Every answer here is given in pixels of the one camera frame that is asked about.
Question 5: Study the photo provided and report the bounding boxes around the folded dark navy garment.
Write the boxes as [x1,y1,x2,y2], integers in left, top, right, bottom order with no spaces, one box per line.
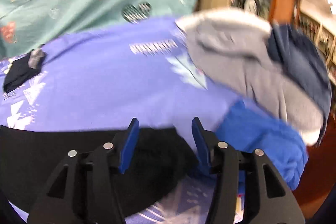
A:
[3,48,47,93]

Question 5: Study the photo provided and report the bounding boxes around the black pants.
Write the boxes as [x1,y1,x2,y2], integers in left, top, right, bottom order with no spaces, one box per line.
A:
[1,120,198,223]

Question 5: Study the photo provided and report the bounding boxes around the purple patterned bed sheet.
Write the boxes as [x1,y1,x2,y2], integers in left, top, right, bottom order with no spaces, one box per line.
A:
[0,15,246,224]

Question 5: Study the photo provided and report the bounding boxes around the bright blue garment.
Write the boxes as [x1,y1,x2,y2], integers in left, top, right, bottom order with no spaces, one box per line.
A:
[215,100,308,190]

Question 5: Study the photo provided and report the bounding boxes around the grey navy hoodie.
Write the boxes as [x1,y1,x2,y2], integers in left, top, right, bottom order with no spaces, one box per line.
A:
[175,7,328,146]

